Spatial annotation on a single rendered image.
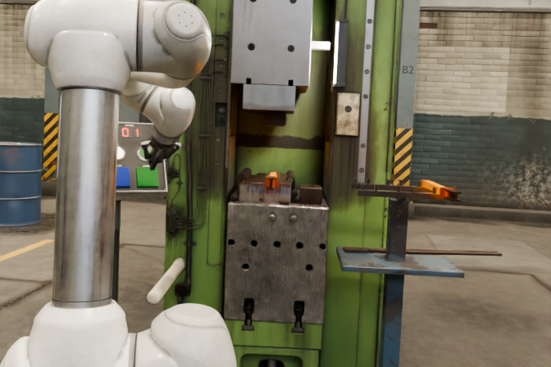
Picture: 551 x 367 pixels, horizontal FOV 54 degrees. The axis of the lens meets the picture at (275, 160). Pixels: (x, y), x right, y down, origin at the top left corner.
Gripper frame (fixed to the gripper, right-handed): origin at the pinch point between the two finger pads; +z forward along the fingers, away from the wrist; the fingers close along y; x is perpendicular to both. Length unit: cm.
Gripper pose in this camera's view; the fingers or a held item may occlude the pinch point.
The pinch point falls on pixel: (153, 161)
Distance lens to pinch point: 187.5
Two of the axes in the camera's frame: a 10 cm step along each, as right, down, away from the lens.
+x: -1.6, -9.0, 4.0
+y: 9.1, 0.1, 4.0
